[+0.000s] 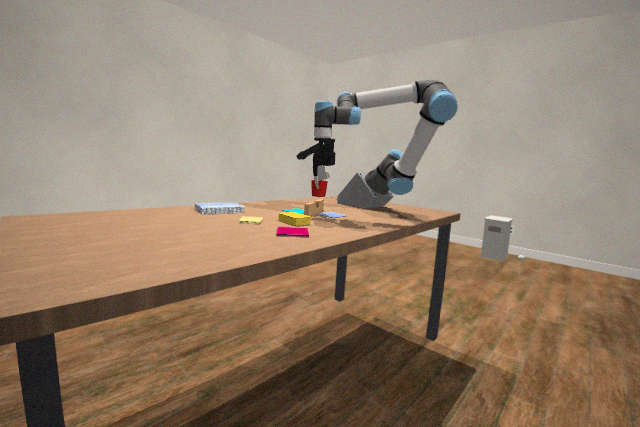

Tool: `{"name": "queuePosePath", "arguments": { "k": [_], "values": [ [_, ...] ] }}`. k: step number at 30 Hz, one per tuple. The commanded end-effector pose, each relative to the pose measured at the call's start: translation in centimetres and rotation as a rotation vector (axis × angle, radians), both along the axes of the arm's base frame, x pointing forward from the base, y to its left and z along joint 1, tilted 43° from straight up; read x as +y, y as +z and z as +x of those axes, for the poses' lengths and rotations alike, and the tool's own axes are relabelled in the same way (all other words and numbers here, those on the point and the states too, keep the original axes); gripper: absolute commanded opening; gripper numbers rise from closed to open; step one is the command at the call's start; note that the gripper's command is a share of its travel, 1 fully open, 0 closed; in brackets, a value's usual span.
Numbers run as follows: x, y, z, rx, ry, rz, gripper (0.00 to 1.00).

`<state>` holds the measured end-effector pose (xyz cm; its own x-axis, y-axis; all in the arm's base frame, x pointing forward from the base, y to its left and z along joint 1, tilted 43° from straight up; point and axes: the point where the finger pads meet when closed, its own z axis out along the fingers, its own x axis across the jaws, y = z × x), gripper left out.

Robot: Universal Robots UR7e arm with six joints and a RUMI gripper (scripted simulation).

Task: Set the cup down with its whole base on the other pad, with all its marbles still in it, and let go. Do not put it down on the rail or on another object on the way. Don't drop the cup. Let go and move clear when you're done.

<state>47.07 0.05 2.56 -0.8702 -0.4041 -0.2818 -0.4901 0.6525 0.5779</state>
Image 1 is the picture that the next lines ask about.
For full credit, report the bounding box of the magenta square coaster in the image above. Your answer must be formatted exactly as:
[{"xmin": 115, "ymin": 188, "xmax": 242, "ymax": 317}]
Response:
[{"xmin": 277, "ymin": 227, "xmax": 309, "ymax": 237}]

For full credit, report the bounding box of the yellow sponge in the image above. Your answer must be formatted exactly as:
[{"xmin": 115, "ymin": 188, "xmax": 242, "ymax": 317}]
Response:
[{"xmin": 279, "ymin": 212, "xmax": 311, "ymax": 226}]

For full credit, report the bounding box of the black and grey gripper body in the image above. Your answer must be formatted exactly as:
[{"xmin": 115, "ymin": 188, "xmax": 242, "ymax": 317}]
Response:
[{"xmin": 313, "ymin": 138, "xmax": 335, "ymax": 166}]

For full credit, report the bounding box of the red cup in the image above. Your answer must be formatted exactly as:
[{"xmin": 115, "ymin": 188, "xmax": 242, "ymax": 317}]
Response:
[{"xmin": 311, "ymin": 180, "xmax": 328, "ymax": 197}]

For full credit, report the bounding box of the pale yellow sticky-note pad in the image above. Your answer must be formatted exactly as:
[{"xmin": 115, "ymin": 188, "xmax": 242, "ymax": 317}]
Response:
[{"xmin": 239, "ymin": 217, "xmax": 263, "ymax": 224}]

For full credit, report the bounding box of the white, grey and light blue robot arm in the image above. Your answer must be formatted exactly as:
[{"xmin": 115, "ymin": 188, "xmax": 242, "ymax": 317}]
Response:
[{"xmin": 314, "ymin": 80, "xmax": 458, "ymax": 195}]

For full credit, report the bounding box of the blue checkered towel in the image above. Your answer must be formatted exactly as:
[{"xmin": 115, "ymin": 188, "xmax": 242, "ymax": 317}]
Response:
[{"xmin": 195, "ymin": 203, "xmax": 245, "ymax": 214}]

